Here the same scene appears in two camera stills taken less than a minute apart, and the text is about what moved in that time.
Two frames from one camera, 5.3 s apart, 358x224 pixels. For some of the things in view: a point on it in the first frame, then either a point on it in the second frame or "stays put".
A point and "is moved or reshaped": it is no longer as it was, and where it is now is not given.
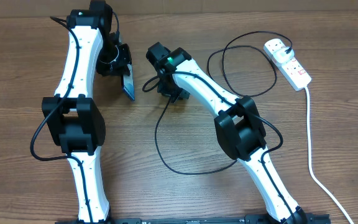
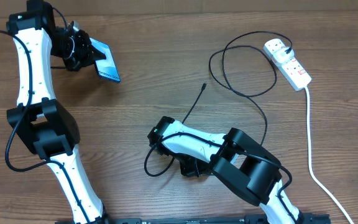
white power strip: [294, 74] stays put
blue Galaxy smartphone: [128, 83] is moved or reshaped
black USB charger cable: [232, 103] -> [231, 89]
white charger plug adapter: [281, 56] stays put
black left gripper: [120, 68] -> [87, 54]
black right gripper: [164, 89] -> [191, 171]
